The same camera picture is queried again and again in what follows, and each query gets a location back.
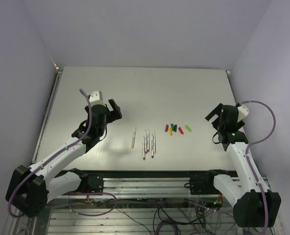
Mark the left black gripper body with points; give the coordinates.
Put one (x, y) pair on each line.
(101, 131)

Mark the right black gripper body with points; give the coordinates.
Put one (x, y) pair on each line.
(240, 124)

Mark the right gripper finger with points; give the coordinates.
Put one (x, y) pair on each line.
(216, 124)
(215, 111)

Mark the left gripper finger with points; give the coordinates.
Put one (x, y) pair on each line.
(114, 106)
(113, 116)

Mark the yellow marker pen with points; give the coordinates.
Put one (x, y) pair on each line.
(133, 138)

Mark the green marker pen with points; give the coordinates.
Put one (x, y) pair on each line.
(144, 148)

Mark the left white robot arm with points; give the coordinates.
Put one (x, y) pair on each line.
(49, 168)

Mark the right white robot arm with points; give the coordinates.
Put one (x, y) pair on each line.
(254, 204)

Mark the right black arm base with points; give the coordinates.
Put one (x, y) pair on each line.
(202, 183)

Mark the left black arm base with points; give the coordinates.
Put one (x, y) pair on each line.
(87, 184)

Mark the red pen cap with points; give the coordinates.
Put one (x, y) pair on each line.
(181, 130)

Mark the purple marker pen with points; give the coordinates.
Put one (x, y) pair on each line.
(148, 141)

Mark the blue marker pen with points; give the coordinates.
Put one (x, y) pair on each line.
(152, 146)

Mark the red marker pen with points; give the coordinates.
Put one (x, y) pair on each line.
(145, 142)

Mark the orange marker pen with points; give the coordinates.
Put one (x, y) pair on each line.
(154, 143)

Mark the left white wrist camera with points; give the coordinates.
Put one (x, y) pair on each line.
(96, 96)

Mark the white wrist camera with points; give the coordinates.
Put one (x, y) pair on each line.
(243, 112)
(96, 96)

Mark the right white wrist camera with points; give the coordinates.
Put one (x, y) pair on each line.
(243, 112)

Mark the aluminium frame rail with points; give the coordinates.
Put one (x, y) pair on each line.
(116, 186)

